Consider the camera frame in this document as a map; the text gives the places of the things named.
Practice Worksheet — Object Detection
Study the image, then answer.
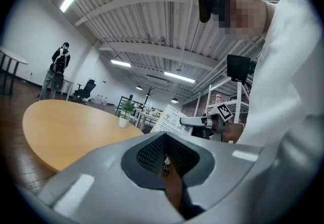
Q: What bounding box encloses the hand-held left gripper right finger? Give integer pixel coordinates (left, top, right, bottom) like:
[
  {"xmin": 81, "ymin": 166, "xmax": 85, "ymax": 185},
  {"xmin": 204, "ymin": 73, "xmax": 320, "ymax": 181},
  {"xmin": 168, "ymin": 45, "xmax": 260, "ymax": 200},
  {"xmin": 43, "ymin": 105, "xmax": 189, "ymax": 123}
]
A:
[{"xmin": 164, "ymin": 131, "xmax": 264, "ymax": 221}]

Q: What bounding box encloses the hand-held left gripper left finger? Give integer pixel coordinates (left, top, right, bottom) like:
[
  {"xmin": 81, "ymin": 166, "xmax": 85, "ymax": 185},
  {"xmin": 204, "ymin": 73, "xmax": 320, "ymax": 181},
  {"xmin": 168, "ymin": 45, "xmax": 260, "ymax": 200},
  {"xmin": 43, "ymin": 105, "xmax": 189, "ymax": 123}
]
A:
[{"xmin": 37, "ymin": 131, "xmax": 187, "ymax": 224}]

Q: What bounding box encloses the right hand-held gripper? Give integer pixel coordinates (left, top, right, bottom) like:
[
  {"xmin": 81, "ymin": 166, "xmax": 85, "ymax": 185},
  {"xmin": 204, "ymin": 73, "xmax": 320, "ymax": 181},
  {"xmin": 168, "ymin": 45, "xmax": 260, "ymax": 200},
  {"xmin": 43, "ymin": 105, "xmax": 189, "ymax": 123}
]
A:
[{"xmin": 179, "ymin": 103, "xmax": 234, "ymax": 143}]

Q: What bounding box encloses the white printed card stand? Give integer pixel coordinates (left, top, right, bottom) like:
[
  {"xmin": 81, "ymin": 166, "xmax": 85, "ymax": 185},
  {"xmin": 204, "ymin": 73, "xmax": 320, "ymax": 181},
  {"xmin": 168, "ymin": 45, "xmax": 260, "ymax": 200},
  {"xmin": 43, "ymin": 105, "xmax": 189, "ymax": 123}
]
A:
[{"xmin": 153, "ymin": 104, "xmax": 189, "ymax": 135}]

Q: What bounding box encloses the person's right hand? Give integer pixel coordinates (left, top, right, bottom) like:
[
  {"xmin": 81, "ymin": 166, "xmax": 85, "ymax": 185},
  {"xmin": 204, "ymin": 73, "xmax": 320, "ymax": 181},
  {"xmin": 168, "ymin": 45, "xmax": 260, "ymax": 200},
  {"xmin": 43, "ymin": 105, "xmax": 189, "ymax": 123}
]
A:
[{"xmin": 222, "ymin": 122, "xmax": 244, "ymax": 144}]

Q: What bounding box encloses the long ceiling light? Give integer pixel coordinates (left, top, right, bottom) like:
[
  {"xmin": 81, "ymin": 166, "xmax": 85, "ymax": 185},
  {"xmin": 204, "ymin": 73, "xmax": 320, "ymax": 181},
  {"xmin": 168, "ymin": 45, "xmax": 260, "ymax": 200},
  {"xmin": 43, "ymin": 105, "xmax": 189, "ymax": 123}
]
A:
[
  {"xmin": 59, "ymin": 0, "xmax": 80, "ymax": 13},
  {"xmin": 110, "ymin": 59, "xmax": 132, "ymax": 68},
  {"xmin": 164, "ymin": 71, "xmax": 196, "ymax": 84}
]

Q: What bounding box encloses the black coat rack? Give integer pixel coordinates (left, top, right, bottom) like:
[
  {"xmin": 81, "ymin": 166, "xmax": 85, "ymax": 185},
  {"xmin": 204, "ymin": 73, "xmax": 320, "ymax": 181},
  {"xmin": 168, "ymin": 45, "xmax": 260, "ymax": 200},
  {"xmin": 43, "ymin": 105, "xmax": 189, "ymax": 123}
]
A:
[{"xmin": 144, "ymin": 85, "xmax": 157, "ymax": 112}]

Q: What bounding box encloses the white metal shelving rack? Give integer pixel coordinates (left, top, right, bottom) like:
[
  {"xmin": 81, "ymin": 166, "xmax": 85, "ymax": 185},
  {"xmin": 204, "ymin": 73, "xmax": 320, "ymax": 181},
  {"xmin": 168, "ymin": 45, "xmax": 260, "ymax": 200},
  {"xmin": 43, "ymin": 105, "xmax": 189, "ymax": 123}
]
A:
[{"xmin": 204, "ymin": 76, "xmax": 253, "ymax": 124}]

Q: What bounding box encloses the small potted green plant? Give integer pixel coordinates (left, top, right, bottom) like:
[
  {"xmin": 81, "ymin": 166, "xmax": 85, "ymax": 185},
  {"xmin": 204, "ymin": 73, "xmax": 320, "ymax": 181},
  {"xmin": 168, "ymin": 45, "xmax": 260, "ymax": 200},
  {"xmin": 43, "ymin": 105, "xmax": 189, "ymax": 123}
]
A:
[{"xmin": 118, "ymin": 100, "xmax": 136, "ymax": 128}]

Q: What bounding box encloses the black office chair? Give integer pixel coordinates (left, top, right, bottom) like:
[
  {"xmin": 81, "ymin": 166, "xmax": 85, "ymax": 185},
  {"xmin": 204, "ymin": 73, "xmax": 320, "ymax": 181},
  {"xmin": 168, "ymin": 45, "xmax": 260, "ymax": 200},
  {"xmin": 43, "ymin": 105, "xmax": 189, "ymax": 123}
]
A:
[{"xmin": 72, "ymin": 79, "xmax": 97, "ymax": 105}]

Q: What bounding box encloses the white desk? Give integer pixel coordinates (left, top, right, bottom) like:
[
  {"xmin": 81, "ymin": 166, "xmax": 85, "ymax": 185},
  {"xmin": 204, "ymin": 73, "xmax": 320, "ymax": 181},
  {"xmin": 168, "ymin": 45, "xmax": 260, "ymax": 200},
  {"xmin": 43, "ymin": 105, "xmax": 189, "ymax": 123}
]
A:
[{"xmin": 61, "ymin": 78, "xmax": 74, "ymax": 101}]

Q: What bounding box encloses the person's white shirt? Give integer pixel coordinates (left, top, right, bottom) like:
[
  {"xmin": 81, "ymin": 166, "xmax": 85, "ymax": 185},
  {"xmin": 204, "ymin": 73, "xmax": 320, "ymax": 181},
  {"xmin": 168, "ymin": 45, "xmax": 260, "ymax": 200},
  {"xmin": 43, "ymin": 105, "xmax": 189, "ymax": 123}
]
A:
[{"xmin": 237, "ymin": 0, "xmax": 324, "ymax": 224}]

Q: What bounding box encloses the person's head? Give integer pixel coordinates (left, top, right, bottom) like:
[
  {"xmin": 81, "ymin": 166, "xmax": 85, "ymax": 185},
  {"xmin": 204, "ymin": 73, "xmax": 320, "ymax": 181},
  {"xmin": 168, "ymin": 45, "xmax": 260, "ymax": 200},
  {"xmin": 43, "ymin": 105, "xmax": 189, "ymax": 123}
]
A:
[{"xmin": 212, "ymin": 0, "xmax": 276, "ymax": 42}]

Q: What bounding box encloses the round white table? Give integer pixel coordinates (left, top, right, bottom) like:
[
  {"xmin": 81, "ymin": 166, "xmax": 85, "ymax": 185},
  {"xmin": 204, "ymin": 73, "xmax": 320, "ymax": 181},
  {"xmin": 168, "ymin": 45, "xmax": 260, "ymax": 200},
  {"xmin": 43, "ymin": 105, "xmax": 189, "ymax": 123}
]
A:
[{"xmin": 0, "ymin": 46, "xmax": 29, "ymax": 97}]

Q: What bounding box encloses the black chest-mounted camera box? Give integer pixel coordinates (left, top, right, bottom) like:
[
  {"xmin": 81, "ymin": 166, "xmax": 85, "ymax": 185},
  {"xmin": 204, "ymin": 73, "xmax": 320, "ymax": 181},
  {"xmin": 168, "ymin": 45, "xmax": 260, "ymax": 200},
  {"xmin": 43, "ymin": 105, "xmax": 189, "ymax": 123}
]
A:
[{"xmin": 226, "ymin": 54, "xmax": 257, "ymax": 85}]

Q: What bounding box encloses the black head-worn camera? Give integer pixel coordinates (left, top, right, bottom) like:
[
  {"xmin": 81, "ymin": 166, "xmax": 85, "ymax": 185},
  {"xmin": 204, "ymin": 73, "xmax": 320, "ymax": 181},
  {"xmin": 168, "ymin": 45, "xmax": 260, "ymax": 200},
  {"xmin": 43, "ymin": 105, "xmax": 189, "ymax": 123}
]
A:
[{"xmin": 198, "ymin": 0, "xmax": 216, "ymax": 24}]

